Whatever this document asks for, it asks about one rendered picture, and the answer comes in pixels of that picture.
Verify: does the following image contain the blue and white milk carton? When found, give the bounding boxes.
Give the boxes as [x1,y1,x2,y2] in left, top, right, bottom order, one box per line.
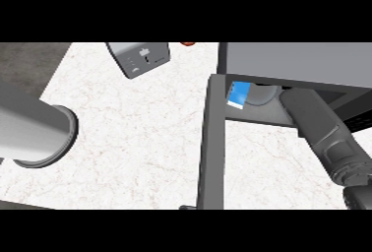
[226,81,253,110]

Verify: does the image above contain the grey toaster appliance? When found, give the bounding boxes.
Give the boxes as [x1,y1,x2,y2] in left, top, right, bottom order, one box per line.
[105,41,173,80]

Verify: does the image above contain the grey microwave body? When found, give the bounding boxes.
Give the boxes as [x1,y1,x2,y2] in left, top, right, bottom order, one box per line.
[216,41,372,134]

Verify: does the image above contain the dark grey microwave door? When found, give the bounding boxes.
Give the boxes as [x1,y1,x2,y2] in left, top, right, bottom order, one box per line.
[177,73,230,211]

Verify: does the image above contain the grey round microwave turntable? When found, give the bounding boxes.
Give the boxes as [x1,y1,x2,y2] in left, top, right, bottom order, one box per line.
[245,83,284,106]

